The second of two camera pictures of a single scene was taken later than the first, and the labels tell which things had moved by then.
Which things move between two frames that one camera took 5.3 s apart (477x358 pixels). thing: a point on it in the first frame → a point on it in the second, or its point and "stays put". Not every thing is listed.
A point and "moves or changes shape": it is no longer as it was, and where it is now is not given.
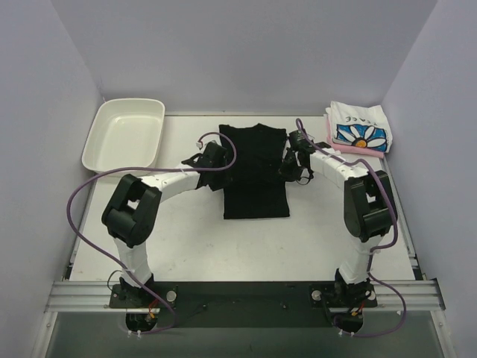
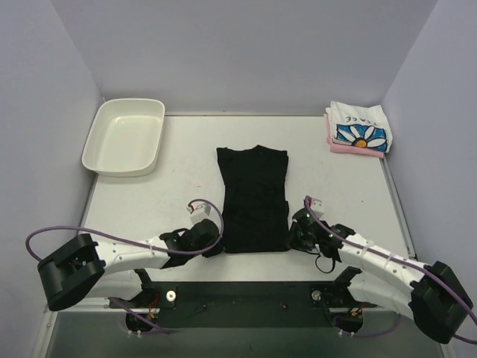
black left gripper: (220, 164) → (215, 245)
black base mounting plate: (245, 304) stays put
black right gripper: (289, 164) → (298, 239)
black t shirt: (255, 188) moves or changes shape
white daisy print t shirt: (361, 126) stays put
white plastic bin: (127, 134) stays put
